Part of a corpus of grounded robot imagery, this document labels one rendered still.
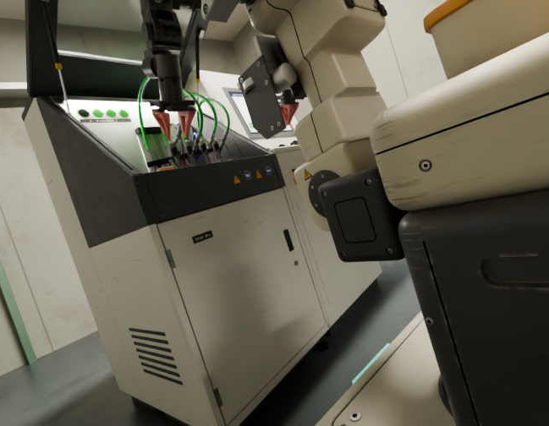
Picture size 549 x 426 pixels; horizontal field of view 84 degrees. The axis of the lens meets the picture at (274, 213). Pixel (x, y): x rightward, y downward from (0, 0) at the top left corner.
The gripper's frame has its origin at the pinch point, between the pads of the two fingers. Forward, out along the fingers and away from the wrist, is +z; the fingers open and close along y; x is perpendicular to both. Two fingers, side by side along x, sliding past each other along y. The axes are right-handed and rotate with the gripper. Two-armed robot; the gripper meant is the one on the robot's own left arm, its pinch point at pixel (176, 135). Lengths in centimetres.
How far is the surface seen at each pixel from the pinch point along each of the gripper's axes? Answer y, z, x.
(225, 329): -4, 64, 10
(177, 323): 10, 56, 5
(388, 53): -288, -40, -98
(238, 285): -15, 55, 4
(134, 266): 13, 45, -18
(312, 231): -68, 55, -6
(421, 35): -288, -54, -67
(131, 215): 11.0, 25.7, -16.1
